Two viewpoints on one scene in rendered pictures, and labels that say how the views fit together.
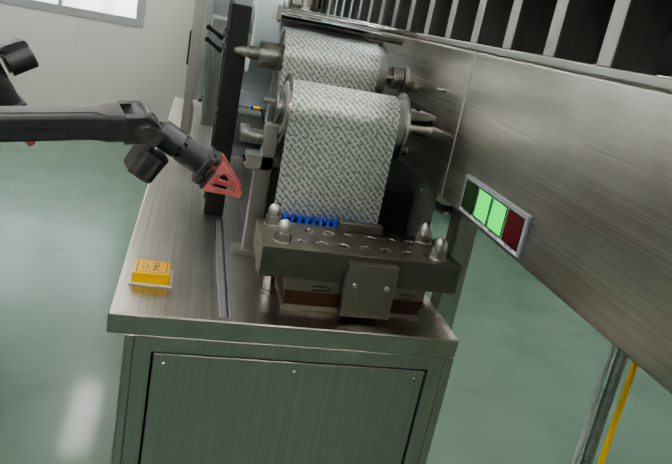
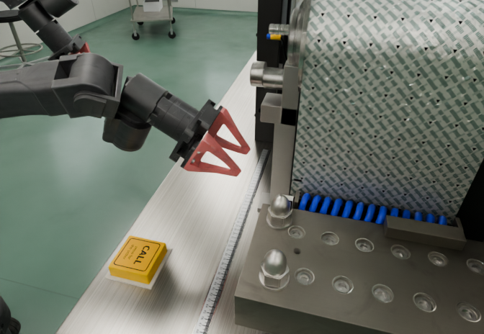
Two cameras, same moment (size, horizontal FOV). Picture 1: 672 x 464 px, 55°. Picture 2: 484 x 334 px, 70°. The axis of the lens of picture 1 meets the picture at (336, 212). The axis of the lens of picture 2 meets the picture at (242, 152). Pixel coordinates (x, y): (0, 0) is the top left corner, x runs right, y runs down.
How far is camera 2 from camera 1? 0.92 m
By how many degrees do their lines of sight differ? 31
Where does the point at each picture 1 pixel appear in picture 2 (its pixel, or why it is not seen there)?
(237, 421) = not seen: outside the picture
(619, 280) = not seen: outside the picture
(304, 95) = (332, 18)
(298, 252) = (292, 312)
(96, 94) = not seen: outside the picture
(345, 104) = (413, 27)
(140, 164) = (114, 132)
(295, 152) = (318, 113)
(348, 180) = (409, 154)
